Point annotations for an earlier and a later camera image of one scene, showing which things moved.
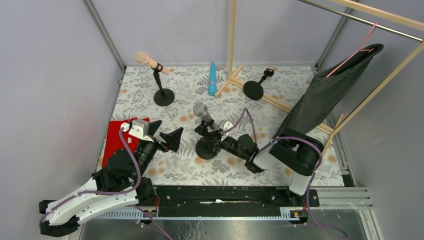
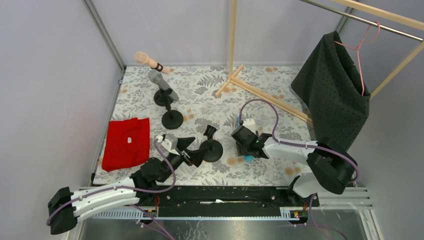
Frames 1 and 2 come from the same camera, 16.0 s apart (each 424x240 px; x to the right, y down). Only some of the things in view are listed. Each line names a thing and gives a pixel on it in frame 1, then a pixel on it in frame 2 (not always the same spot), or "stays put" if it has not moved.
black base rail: (229, 201) stays put
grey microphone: (200, 110) -> (155, 76)
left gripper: (158, 139) -> (182, 154)
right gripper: (214, 139) -> (255, 142)
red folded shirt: (114, 141) stays put
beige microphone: (142, 58) stays put
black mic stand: (207, 146) -> (171, 119)
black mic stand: (254, 90) -> (215, 150)
